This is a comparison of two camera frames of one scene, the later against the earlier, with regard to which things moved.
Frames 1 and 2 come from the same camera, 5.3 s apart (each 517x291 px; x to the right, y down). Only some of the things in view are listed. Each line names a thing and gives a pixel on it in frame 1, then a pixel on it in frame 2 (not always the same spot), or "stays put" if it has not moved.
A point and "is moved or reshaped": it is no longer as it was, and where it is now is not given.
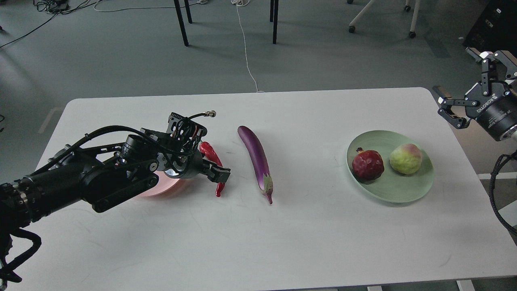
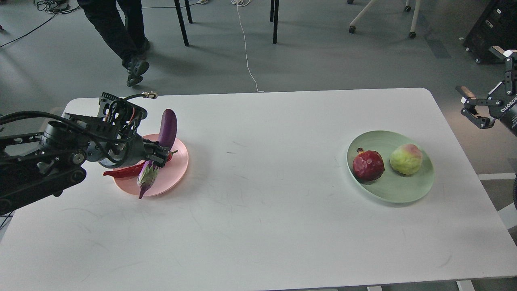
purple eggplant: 258,160 is moved or reshaped
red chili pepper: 209,152 is moved or reshaped
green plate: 391,186 stays put
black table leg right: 274,17 stays put
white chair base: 407,8 stays put
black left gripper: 188,164 -> 119,151
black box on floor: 495,28 stays put
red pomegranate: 368,165 stays put
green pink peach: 406,159 stays put
